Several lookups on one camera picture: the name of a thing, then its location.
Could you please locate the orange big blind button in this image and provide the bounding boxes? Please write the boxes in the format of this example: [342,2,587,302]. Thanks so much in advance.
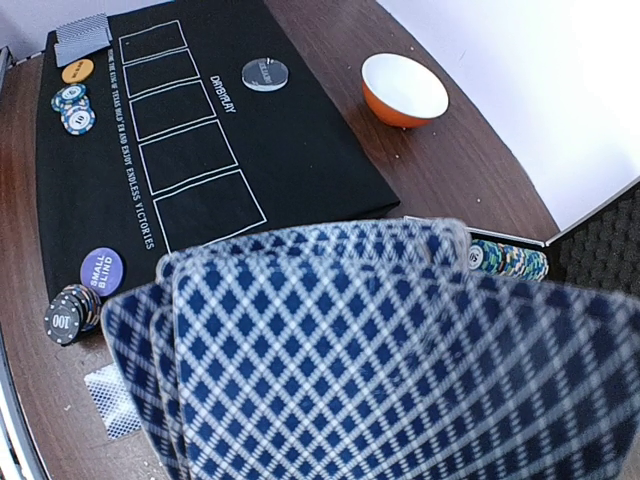
[61,58,95,84]

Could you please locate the left chip row in case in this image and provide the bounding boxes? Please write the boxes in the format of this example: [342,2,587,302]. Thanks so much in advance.
[469,239,549,281]

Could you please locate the white blue chips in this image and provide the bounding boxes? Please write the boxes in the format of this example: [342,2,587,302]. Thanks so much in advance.
[50,83,96,136]

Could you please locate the aluminium poker chip case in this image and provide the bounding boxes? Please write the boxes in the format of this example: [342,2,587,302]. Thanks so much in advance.
[402,184,640,296]

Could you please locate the blue small blind button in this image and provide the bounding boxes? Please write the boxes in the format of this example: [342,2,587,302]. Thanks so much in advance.
[80,247,124,297]

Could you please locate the dealt cards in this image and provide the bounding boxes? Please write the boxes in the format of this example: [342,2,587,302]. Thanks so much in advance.
[54,13,113,67]

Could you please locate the orange bowl white inside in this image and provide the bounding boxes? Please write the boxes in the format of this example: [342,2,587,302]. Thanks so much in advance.
[361,53,449,129]

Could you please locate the boxed deck of cards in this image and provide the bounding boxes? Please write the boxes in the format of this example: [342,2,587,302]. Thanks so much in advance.
[102,219,639,479]

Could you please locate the clear acrylic dealer button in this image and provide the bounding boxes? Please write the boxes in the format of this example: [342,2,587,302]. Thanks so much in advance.
[241,57,289,92]

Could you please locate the black poker chip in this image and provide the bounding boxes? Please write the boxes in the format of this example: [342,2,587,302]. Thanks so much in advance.
[44,284,102,346]

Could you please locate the black poker table mat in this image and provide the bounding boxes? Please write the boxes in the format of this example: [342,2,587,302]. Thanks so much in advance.
[35,1,399,295]

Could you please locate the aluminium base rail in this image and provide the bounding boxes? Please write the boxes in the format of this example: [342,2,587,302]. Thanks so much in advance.
[1,337,50,480]

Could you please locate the dealt card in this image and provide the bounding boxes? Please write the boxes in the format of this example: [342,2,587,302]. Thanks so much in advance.
[84,364,141,440]

